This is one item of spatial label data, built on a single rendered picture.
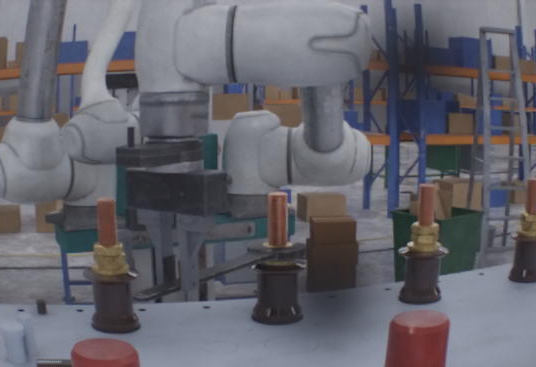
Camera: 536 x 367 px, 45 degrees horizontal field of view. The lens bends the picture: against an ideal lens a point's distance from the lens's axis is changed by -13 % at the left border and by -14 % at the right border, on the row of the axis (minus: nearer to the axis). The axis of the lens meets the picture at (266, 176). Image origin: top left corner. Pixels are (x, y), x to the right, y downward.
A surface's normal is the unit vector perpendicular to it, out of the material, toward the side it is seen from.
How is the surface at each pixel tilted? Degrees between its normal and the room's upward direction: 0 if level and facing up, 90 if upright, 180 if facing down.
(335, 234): 90
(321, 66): 122
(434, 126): 90
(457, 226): 94
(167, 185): 90
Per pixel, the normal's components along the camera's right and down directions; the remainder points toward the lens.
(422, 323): -0.01, -0.98
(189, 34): 0.00, 0.07
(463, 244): 0.56, 0.17
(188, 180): -0.50, 0.11
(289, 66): -0.04, 0.64
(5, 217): 0.30, 0.11
